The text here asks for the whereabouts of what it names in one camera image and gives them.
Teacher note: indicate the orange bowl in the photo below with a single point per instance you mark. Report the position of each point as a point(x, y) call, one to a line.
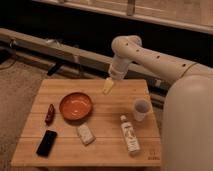
point(76, 106)

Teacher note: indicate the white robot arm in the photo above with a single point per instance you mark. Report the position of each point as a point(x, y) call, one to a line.
point(187, 126)

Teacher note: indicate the white cylindrical wrist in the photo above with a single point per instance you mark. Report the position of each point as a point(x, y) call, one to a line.
point(118, 68)

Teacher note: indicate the yellowish translucent gripper finger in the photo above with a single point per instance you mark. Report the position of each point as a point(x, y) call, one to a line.
point(108, 85)

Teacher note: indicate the black smartphone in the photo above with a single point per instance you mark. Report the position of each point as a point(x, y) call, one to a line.
point(46, 144)

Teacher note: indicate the dark red pepper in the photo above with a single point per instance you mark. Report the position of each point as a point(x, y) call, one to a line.
point(50, 114)

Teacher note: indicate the white squeeze bottle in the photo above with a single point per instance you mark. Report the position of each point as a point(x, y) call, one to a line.
point(129, 136)

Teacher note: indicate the translucent plastic cup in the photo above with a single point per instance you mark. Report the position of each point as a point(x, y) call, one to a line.
point(141, 108)

